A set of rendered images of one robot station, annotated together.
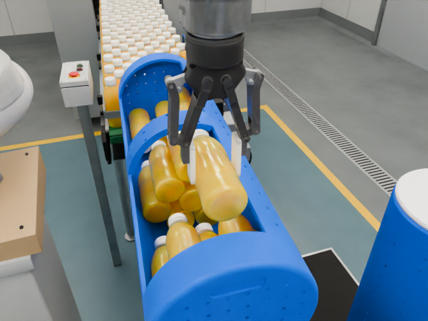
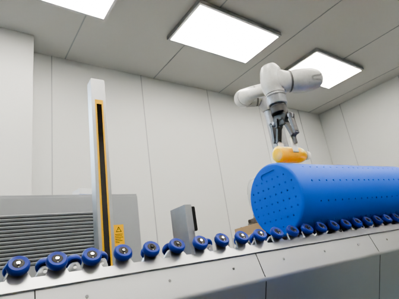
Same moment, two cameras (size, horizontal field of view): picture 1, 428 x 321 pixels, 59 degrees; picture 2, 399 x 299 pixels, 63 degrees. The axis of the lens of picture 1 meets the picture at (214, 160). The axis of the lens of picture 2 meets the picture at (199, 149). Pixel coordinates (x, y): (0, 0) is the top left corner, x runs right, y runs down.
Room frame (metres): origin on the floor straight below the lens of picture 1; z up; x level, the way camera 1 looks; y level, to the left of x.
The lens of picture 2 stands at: (-0.33, -1.15, 0.93)
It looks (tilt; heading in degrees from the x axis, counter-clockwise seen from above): 18 degrees up; 70
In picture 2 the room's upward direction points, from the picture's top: 9 degrees counter-clockwise
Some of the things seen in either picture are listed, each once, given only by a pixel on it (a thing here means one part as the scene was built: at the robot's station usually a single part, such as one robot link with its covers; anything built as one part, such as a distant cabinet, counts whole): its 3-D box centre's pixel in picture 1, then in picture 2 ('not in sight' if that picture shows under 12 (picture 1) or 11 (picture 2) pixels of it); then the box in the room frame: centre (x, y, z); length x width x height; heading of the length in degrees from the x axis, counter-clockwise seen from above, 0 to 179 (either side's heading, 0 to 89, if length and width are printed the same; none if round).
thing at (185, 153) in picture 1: (179, 148); not in sight; (0.47, 0.05, 1.34); 0.03 x 0.01 x 0.05; 104
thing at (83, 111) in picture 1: (102, 192); not in sight; (1.36, 0.52, 0.50); 0.04 x 0.04 x 1.00; 14
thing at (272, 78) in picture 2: not in sight; (274, 79); (0.50, 0.00, 1.65); 0.13 x 0.11 x 0.16; 167
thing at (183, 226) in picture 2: not in sight; (185, 231); (-0.05, -0.14, 1.00); 0.10 x 0.04 x 0.15; 104
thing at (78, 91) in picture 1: (77, 83); not in sight; (1.36, 0.52, 1.05); 0.20 x 0.10 x 0.10; 14
